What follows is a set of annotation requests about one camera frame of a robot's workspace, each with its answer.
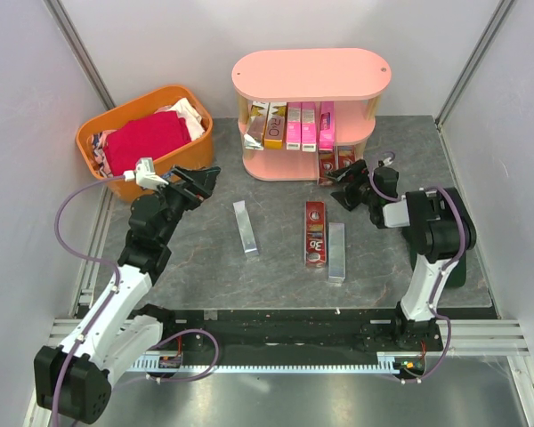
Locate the grey slotted cable duct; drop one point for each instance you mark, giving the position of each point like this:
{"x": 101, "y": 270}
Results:
{"x": 387, "y": 364}

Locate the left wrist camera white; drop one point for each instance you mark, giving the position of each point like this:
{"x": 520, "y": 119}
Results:
{"x": 144, "y": 175}

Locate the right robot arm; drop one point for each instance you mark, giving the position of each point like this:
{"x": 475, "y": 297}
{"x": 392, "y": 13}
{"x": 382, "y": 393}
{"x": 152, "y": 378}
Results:
{"x": 435, "y": 223}

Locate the dark red toothpaste box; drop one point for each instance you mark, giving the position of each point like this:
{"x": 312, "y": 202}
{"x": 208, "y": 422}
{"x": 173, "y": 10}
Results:
{"x": 327, "y": 164}

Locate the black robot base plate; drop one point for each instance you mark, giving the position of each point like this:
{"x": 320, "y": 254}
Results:
{"x": 372, "y": 330}

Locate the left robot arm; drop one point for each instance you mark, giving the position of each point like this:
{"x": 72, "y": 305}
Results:
{"x": 76, "y": 378}

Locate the pink toothpaste box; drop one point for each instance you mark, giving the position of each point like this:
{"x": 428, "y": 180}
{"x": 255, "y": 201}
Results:
{"x": 294, "y": 127}
{"x": 327, "y": 126}
{"x": 308, "y": 127}

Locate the red folded cloth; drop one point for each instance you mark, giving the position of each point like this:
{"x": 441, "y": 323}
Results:
{"x": 152, "y": 136}

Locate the red 3D toothpaste box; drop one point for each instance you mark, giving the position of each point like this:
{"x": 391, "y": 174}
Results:
{"x": 315, "y": 234}
{"x": 345, "y": 156}

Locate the pink three-tier shelf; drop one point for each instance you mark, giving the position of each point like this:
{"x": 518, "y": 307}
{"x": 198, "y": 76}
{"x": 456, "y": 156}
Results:
{"x": 353, "y": 78}

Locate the orange R.O toothpaste box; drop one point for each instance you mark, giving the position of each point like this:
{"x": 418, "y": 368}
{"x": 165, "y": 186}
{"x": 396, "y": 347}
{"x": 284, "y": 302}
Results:
{"x": 275, "y": 128}

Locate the silver toothpaste box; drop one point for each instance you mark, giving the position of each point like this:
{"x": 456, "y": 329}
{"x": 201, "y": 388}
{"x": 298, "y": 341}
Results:
{"x": 336, "y": 253}
{"x": 246, "y": 232}

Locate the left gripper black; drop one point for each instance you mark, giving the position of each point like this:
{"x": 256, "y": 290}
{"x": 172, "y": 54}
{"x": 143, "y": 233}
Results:
{"x": 192, "y": 192}

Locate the white and patterned cloths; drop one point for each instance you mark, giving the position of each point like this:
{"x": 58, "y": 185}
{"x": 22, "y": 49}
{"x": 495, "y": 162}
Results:
{"x": 182, "y": 107}

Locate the dark green baseball cap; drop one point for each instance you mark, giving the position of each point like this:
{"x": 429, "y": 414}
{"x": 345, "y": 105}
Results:
{"x": 457, "y": 276}

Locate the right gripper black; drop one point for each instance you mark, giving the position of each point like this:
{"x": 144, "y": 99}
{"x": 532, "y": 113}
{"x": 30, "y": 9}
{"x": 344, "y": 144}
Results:
{"x": 360, "y": 172}

